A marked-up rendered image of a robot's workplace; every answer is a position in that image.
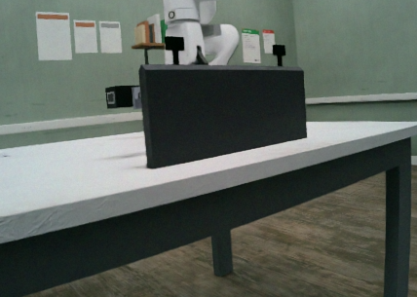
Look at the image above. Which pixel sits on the black rack pdu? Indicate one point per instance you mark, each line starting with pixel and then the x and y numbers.
pixel 119 96

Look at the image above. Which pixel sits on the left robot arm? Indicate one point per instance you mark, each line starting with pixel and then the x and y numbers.
pixel 202 12

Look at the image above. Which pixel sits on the black rectangular block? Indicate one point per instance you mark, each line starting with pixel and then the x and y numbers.
pixel 192 112

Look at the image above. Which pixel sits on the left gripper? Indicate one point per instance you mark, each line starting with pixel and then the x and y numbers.
pixel 193 43

